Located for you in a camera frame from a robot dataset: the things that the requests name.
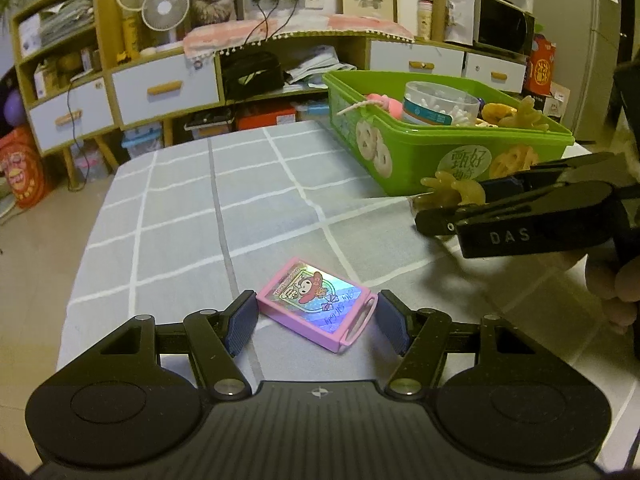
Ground starfish toy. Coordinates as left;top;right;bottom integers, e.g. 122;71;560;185
492;94;551;133

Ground red printed drum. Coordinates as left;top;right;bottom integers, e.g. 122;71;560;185
0;126;53;209

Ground orange toy pot lid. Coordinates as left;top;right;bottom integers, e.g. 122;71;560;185
480;102;518;128

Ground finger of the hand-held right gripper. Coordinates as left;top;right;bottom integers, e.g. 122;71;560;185
481;151;622;204
414;181;616;261

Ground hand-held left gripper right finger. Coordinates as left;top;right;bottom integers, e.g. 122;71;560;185
376;290;548;401

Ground small white desk fan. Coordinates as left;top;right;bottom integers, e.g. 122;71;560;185
141;0;191;48

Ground wooden media cabinet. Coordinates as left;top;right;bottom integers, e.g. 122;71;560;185
10;0;531;171

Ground pile of papers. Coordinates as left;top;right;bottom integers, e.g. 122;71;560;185
285;45;358;92

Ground orange printed box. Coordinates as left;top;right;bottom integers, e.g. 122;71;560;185
527;35;557;97

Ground clear storage box blue lid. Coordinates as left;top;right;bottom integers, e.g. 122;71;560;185
121;124;165;162

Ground white paper bag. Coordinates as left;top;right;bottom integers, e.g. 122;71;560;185
444;0;476;45

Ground pink card box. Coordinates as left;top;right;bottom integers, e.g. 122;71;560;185
255;256;379;356

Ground clear cotton swab jar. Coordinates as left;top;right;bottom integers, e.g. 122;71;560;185
402;81;482;127

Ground stack of paper cups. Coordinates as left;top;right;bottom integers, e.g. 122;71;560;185
416;0;435;41

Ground black microwave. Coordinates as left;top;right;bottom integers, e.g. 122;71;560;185
472;0;536;58

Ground black bag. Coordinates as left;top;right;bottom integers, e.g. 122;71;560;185
220;50;286;103

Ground pink cloth runner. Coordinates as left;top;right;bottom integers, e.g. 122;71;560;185
182;12;416;61

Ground black power cable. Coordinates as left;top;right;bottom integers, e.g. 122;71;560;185
242;0;267;48

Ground white box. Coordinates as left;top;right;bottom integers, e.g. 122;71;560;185
19;12;43;58

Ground grey refrigerator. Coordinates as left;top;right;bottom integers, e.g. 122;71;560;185
570;0;633;141

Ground person's right hand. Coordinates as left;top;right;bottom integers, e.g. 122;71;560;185
585;255;640;336

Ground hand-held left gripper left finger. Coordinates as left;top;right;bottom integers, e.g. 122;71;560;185
85;290;259;402

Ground yellow can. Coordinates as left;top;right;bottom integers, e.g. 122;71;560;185
122;14;142;61

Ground printed cardboard box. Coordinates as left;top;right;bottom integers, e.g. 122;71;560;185
542;82;572;123

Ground white drawer wooden handle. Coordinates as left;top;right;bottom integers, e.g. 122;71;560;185
462;51;528;93
369;40;466;81
109;51;222;128
26;77;115;156

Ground green plastic bin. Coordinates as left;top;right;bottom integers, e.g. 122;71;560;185
321;70;575;197

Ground brown antler toy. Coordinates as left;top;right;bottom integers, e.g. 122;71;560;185
406;170;487;212

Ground purple ball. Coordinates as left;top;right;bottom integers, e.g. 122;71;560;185
0;91;25;128

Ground stack of newspapers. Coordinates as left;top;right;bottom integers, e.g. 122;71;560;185
37;0;97;46

